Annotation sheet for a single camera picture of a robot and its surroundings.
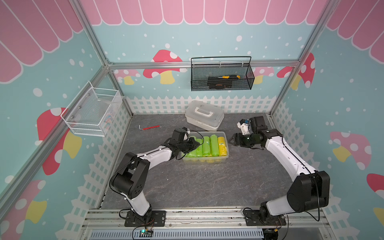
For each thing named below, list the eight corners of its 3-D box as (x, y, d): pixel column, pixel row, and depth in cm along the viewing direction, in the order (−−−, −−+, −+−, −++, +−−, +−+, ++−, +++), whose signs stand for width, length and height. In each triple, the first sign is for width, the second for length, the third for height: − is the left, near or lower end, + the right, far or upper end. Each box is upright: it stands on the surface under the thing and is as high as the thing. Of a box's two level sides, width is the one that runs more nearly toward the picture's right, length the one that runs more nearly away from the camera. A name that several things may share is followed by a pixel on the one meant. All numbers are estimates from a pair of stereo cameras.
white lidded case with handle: (184, 122, 118) (183, 111, 108) (198, 105, 130) (198, 93, 120) (214, 135, 110) (216, 124, 100) (226, 116, 122) (228, 104, 112)
